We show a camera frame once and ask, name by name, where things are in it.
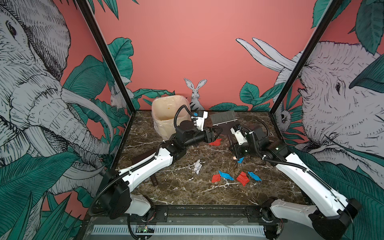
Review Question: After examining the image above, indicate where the cream trash bin with liner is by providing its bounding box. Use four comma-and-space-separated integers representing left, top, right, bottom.
152, 95, 190, 141

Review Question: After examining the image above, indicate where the dark brown hand brush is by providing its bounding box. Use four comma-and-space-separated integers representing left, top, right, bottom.
210, 111, 238, 145

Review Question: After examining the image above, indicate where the blue paper scrap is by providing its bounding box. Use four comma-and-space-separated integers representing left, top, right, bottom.
248, 172, 262, 182
237, 157, 244, 164
219, 171, 234, 181

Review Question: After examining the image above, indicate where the dark brown dustpan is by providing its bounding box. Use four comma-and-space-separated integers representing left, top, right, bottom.
130, 154, 158, 189

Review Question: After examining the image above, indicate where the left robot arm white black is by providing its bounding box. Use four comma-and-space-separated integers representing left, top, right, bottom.
88, 121, 223, 222

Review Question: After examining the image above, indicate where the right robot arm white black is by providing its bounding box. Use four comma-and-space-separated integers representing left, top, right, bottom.
231, 124, 362, 240

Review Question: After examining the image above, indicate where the white printed paper scrap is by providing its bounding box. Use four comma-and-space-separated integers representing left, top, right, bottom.
194, 160, 202, 175

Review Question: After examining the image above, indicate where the red paper scrap lower large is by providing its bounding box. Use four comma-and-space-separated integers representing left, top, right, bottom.
237, 172, 250, 187

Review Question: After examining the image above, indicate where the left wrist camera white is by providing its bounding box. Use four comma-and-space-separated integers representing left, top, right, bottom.
191, 110, 208, 131

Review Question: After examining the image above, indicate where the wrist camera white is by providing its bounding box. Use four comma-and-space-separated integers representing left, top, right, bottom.
231, 125, 248, 146
191, 110, 208, 131

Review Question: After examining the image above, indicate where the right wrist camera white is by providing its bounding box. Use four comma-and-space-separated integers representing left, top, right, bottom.
231, 125, 248, 146

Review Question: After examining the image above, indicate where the white slotted cable duct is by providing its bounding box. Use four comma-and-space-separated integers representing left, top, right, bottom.
91, 225, 266, 237

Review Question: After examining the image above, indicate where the right black frame post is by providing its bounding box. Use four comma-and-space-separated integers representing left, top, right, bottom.
269, 0, 343, 116

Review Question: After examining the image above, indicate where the black frame post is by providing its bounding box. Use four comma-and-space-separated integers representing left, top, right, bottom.
269, 0, 343, 116
76, 0, 136, 114

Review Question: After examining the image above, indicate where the left black frame post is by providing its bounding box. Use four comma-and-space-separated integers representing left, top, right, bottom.
76, 0, 136, 114

